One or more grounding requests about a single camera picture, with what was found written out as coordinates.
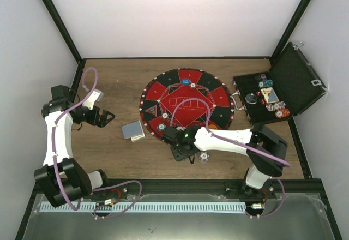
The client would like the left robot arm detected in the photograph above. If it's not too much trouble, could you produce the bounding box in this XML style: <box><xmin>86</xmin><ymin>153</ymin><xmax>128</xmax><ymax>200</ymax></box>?
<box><xmin>34</xmin><ymin>85</ymin><xmax>115</xmax><ymax>207</ymax></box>

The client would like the blue backed card deck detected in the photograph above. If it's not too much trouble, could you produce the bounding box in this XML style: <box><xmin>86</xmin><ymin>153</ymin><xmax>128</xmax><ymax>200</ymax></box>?
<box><xmin>122</xmin><ymin>121</ymin><xmax>144</xmax><ymax>139</ymax></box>

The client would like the light blue slotted cable duct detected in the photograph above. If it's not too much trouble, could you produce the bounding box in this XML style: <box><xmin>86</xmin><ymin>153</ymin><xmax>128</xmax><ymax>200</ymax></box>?
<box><xmin>39</xmin><ymin>201</ymin><xmax>246</xmax><ymax>213</ymax></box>

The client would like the orange big blind button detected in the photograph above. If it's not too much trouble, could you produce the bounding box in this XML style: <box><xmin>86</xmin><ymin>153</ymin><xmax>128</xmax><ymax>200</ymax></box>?
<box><xmin>208</xmin><ymin>124</ymin><xmax>218</xmax><ymax>130</ymax></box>

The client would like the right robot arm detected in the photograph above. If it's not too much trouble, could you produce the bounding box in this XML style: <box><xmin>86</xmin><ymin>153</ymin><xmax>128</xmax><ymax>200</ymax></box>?
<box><xmin>161</xmin><ymin>124</ymin><xmax>291</xmax><ymax>198</ymax></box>

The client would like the black poker case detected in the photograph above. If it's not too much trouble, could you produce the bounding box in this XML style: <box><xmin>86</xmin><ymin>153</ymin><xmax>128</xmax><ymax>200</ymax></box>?
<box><xmin>233</xmin><ymin>42</ymin><xmax>328</xmax><ymax>124</ymax></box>

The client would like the teal poker chip stack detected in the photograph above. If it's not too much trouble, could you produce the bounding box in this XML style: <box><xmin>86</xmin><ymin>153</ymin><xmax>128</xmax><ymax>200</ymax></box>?
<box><xmin>157</xmin><ymin>123</ymin><xmax>166</xmax><ymax>131</ymax></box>

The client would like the teal chip stack in case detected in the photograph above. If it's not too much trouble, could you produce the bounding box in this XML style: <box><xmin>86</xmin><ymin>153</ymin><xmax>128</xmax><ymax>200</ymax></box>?
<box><xmin>258</xmin><ymin>79</ymin><xmax>274</xmax><ymax>88</ymax></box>

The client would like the purple white chip stack in case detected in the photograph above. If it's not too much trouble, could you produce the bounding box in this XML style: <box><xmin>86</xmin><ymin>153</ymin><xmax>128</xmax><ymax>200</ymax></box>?
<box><xmin>265</xmin><ymin>101</ymin><xmax>286</xmax><ymax>112</ymax></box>

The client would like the card deck in case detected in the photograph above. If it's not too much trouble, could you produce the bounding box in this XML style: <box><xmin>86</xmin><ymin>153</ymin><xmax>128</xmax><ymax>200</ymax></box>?
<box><xmin>261</xmin><ymin>87</ymin><xmax>280</xmax><ymax>104</ymax></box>

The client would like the round red black poker mat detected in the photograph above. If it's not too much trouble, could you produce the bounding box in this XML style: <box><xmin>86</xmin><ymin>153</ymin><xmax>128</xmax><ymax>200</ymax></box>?
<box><xmin>139</xmin><ymin>68</ymin><xmax>234</xmax><ymax>139</ymax></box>

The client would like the blue small blind button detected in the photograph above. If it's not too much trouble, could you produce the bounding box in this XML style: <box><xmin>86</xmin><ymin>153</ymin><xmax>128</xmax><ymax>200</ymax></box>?
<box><xmin>181</xmin><ymin>78</ymin><xmax>191</xmax><ymax>86</ymax></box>

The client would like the orange chip stack in case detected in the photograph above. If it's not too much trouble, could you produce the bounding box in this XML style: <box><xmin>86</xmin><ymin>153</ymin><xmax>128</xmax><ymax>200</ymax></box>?
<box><xmin>275</xmin><ymin>109</ymin><xmax>290</xmax><ymax>118</ymax></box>

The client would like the round dealer button in case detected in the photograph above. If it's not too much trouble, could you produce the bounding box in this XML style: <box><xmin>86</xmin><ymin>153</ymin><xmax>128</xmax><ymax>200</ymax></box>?
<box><xmin>245</xmin><ymin>93</ymin><xmax>258</xmax><ymax>105</ymax></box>

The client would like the brown poker chip stack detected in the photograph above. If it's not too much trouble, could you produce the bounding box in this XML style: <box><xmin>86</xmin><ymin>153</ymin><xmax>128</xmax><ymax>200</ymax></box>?
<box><xmin>161</xmin><ymin>113</ymin><xmax>169</xmax><ymax>119</ymax></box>

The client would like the white card box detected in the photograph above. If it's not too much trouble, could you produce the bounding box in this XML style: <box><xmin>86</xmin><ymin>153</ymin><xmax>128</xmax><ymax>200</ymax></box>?
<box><xmin>131</xmin><ymin>134</ymin><xmax>145</xmax><ymax>142</ymax></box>

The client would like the blue white poker chip stack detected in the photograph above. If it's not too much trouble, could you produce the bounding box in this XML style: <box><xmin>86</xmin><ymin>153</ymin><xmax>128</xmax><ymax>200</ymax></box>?
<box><xmin>199</xmin><ymin>152</ymin><xmax>209</xmax><ymax>163</ymax></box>

